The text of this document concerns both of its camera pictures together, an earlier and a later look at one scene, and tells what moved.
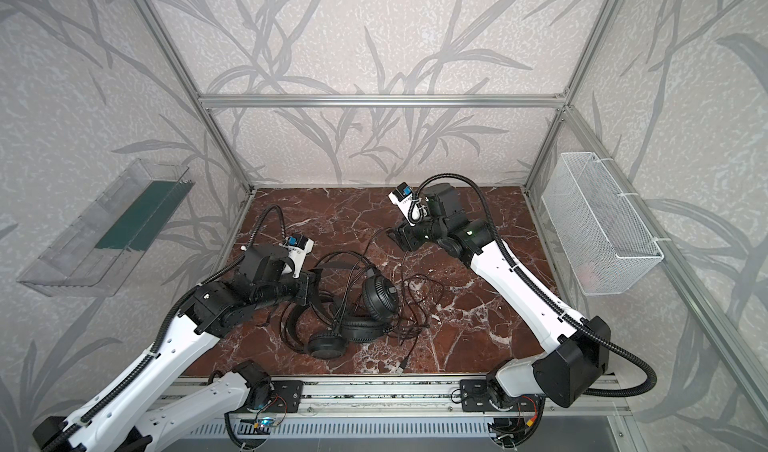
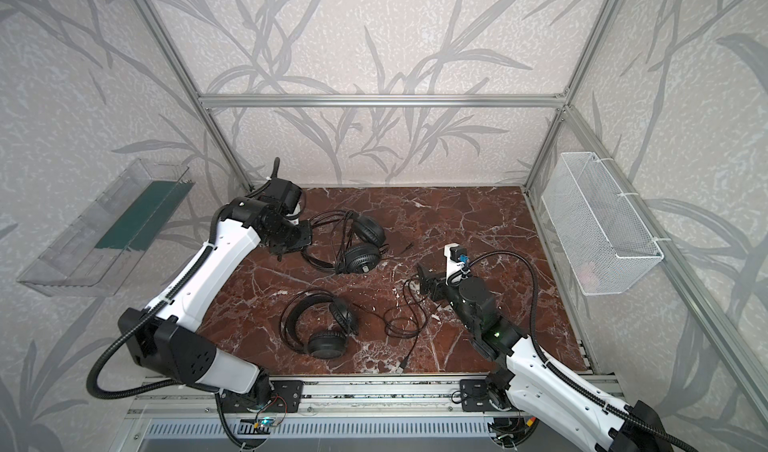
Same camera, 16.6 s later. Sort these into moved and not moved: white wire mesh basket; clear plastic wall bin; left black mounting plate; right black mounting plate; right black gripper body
Moved: right black gripper body
Not moved: right black mounting plate; clear plastic wall bin; left black mounting plate; white wire mesh basket
